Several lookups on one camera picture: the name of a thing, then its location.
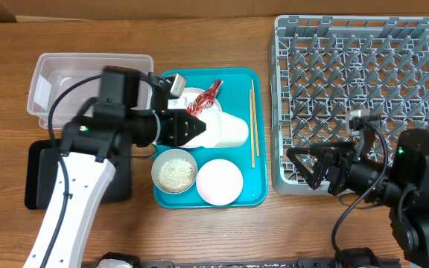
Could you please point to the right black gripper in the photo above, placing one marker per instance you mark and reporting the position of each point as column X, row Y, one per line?
column 336, row 155

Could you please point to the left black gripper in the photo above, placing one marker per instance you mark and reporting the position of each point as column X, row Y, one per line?
column 179, row 132

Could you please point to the red snack wrapper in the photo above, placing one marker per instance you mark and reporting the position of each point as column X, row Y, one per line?
column 204, row 100

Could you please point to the white paper cup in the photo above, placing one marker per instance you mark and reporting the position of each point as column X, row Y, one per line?
column 222, row 130

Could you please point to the grey bowl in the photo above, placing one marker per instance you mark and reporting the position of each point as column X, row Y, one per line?
column 167, row 156

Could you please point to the white rice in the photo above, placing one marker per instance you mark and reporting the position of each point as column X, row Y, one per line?
column 176, row 176

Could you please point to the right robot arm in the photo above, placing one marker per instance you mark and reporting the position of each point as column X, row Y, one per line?
column 403, row 186

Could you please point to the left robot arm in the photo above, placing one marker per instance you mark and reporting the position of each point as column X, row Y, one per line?
column 131, row 109

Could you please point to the white round plate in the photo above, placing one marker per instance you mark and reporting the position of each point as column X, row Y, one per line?
column 186, row 97

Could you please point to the right wooden chopstick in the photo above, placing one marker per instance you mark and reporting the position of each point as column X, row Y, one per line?
column 254, row 119

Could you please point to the wooden chopstick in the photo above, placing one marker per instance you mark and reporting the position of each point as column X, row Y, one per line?
column 252, row 133
column 254, row 119

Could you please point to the white pink bowl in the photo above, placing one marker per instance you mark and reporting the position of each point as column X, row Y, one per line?
column 219, row 182

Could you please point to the teal plastic tray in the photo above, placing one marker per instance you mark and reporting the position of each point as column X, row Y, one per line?
column 234, row 98

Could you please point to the left wooden chopstick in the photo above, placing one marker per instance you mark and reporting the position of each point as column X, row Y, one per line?
column 252, row 133

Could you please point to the grey dish rack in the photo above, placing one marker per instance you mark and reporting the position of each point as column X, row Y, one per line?
column 322, row 67

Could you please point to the clear plastic bin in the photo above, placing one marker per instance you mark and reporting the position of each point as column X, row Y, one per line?
column 56, row 72

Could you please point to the black tray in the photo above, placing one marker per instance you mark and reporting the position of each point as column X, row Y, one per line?
column 42, row 174

